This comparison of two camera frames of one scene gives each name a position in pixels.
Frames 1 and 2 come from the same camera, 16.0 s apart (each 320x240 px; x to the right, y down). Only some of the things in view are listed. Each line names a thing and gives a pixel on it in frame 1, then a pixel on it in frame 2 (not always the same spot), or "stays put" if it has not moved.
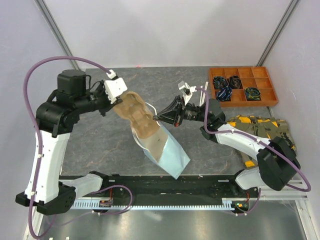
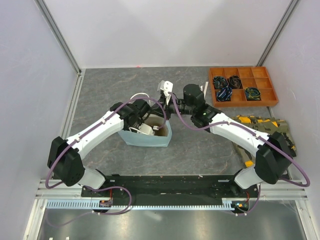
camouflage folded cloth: x=267 y=128 stays put
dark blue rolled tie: x=220 y=82 stays put
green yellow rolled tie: x=253 y=93 stays put
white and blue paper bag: x=162 y=149 to x=133 y=139
